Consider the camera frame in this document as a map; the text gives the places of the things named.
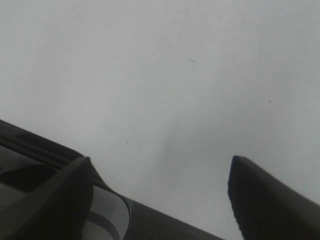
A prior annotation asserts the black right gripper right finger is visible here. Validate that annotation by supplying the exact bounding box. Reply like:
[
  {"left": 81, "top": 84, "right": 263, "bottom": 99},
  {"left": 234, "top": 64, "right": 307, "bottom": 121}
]
[{"left": 227, "top": 155, "right": 320, "bottom": 240}]

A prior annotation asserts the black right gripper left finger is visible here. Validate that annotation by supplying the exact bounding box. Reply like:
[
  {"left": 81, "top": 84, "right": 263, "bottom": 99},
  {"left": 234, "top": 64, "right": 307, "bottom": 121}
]
[{"left": 0, "top": 157, "right": 93, "bottom": 240}]

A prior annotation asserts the white microwave oven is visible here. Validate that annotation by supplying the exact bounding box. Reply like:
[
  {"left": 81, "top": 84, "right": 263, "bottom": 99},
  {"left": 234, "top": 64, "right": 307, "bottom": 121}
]
[{"left": 0, "top": 0, "right": 320, "bottom": 240}]

